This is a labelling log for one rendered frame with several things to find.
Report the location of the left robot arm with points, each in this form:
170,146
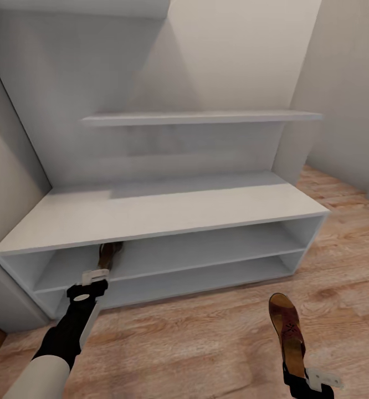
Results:
47,373

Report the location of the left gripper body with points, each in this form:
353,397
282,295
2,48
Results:
96,287

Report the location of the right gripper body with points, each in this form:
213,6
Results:
301,390

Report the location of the sandal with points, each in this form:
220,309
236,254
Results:
285,319
107,254

